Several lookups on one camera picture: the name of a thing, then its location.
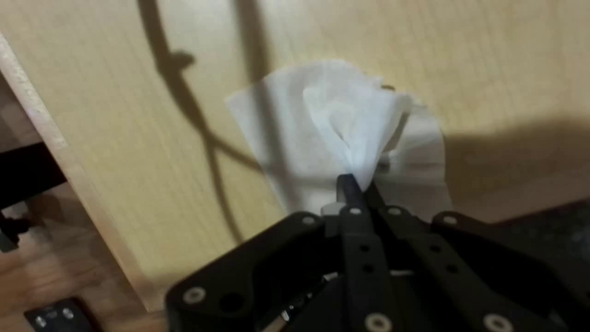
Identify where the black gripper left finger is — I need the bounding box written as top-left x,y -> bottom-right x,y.
337,175 -> 395,332

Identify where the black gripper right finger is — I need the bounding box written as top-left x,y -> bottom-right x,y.
365,185 -> 562,332

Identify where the white cloth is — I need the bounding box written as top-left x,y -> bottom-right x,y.
227,59 -> 454,220

